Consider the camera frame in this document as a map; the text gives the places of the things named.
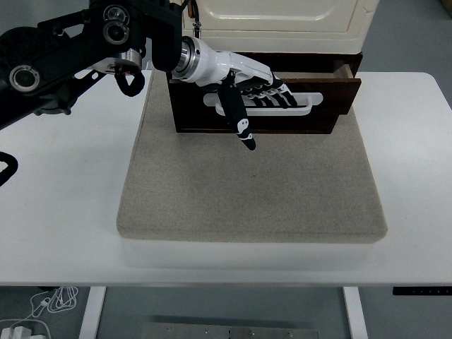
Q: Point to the beige fabric mat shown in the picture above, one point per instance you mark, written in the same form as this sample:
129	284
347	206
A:
247	183

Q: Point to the dark brown wooden drawer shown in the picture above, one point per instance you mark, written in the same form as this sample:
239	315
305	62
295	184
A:
300	124

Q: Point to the white power adapter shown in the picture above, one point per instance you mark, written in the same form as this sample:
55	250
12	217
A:
21	332

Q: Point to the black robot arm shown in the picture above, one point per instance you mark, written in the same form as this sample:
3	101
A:
63	42

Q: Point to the beige box corner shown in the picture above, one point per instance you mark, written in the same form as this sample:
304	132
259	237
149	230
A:
447	5

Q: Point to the white table leg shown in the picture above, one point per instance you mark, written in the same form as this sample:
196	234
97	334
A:
355	314
92	314

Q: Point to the grey metal plate with screws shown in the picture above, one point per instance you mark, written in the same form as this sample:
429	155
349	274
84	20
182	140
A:
229	332

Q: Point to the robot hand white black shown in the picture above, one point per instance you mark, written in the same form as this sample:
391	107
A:
212	67

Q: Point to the black table control panel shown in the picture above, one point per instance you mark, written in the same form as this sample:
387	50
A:
420	291

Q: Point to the small white object behind mat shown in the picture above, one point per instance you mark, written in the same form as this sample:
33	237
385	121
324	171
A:
149	65

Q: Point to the dark brown wooden drawer case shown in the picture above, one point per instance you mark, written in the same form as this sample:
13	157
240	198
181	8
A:
300	57

